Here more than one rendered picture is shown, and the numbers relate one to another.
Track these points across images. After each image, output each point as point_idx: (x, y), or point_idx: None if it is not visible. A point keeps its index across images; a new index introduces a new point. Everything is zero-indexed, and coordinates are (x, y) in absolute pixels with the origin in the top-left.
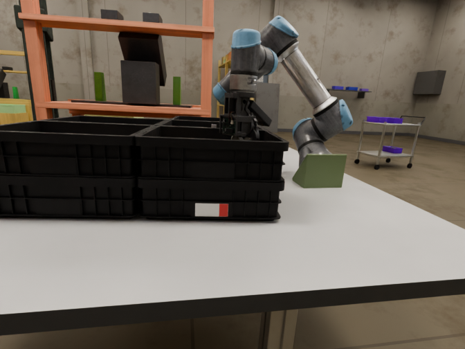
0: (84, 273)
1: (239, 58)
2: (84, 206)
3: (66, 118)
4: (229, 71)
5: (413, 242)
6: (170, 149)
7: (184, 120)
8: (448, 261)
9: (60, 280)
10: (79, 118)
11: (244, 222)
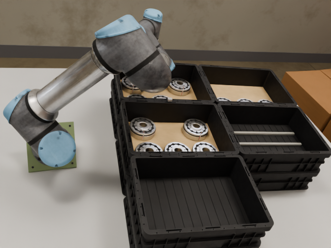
0: None
1: (153, 24)
2: None
3: (313, 130)
4: (167, 56)
5: (39, 84)
6: (178, 70)
7: (221, 151)
8: (36, 74)
9: None
10: (327, 150)
11: None
